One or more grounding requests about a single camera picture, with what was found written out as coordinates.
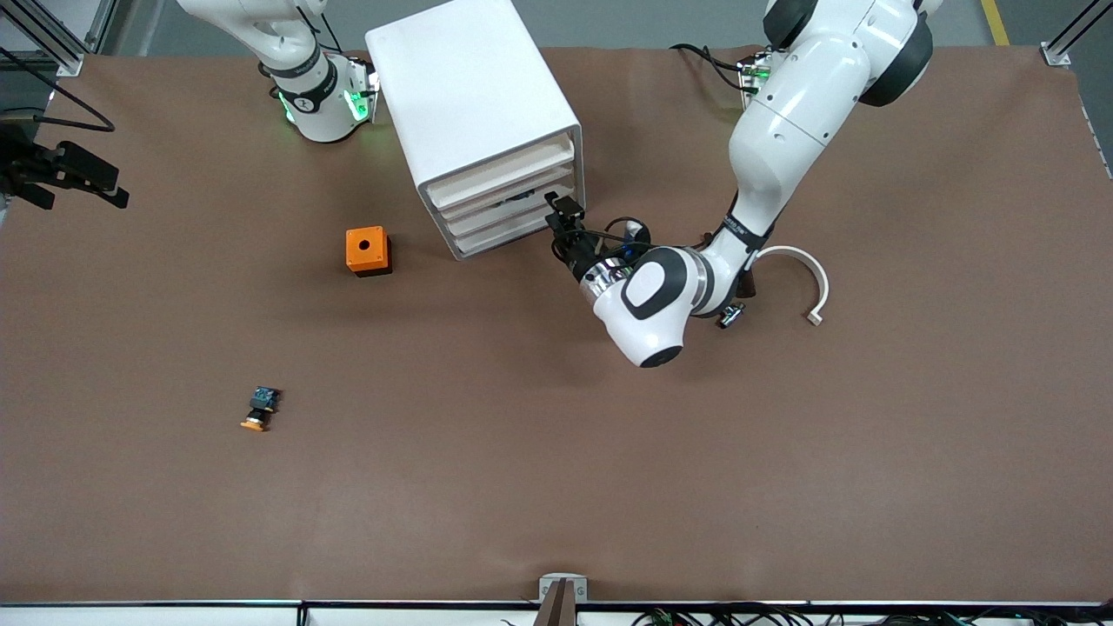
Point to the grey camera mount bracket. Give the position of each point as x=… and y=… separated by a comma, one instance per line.
x=562, y=596

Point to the aluminium frame post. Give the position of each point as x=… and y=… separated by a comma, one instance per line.
x=1069, y=39
x=52, y=35

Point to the small metal fitting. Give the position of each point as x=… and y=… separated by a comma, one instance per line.
x=730, y=316

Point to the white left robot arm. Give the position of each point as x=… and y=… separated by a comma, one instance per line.
x=783, y=130

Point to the white drawer cabinet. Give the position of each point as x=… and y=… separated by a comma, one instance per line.
x=461, y=87

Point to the orange push button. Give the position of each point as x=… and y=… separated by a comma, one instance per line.
x=259, y=409

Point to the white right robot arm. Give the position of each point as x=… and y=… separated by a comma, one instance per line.
x=304, y=78

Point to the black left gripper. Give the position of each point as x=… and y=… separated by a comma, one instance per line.
x=577, y=254

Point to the orange box with hole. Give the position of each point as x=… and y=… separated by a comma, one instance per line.
x=365, y=248

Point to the aluminium table edge rail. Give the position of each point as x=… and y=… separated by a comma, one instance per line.
x=174, y=606

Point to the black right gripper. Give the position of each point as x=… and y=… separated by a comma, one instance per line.
x=19, y=165

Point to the brown terminal block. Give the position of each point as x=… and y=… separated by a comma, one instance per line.
x=747, y=284

